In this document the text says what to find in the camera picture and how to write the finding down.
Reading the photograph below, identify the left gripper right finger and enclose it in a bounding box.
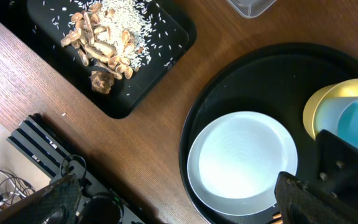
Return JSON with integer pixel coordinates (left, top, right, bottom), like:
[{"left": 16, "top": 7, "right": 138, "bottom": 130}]
[{"left": 274, "top": 172, "right": 358, "bottom": 224}]

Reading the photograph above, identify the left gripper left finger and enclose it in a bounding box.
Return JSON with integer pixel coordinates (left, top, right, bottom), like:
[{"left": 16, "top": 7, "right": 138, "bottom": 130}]
[{"left": 0, "top": 174, "right": 81, "bottom": 224}]

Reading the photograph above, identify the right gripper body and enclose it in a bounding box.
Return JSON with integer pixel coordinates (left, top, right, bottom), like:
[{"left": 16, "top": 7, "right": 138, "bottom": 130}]
[{"left": 316, "top": 130, "right": 358, "bottom": 210}]

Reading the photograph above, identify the blue cup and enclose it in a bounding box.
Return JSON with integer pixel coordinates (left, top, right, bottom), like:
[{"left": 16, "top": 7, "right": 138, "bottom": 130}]
[{"left": 314, "top": 97, "right": 358, "bottom": 149}]

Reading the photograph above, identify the grey plate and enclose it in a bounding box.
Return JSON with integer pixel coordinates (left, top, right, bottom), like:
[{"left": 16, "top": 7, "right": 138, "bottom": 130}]
[{"left": 187, "top": 111, "right": 298, "bottom": 216}]

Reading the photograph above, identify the food scraps and rice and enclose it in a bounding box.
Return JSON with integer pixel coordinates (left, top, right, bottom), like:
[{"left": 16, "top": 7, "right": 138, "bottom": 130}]
[{"left": 32, "top": 0, "right": 185, "bottom": 95}]

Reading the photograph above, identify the yellow bowl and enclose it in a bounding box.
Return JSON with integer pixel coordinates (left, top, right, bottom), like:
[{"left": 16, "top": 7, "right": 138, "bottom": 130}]
[{"left": 303, "top": 78, "right": 358, "bottom": 139}]

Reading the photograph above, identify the round black serving tray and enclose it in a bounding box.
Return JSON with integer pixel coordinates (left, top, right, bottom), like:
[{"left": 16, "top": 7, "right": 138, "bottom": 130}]
[{"left": 179, "top": 43, "right": 358, "bottom": 223}]

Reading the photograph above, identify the black rectangular tray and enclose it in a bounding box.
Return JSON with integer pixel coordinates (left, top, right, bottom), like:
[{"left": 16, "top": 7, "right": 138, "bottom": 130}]
[{"left": 0, "top": 0, "right": 196, "bottom": 118}]

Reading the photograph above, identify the clear plastic bin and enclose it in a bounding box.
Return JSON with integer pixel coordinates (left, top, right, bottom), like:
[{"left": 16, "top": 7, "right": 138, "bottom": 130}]
[{"left": 227, "top": 0, "right": 277, "bottom": 19}]

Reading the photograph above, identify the black slotted base frame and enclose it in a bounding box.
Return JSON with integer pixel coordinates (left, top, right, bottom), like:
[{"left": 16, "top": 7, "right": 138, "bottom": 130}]
[{"left": 7, "top": 114, "right": 152, "bottom": 223}]

